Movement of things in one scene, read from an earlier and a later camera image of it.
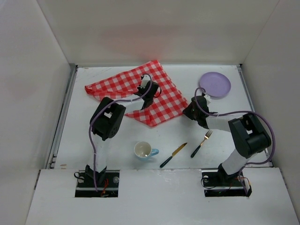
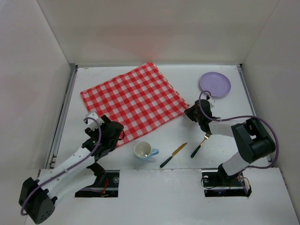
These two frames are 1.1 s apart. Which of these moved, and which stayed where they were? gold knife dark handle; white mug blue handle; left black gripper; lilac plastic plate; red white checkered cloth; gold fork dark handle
Moved: red white checkered cloth; left black gripper
Stayed: gold fork dark handle; lilac plastic plate; white mug blue handle; gold knife dark handle
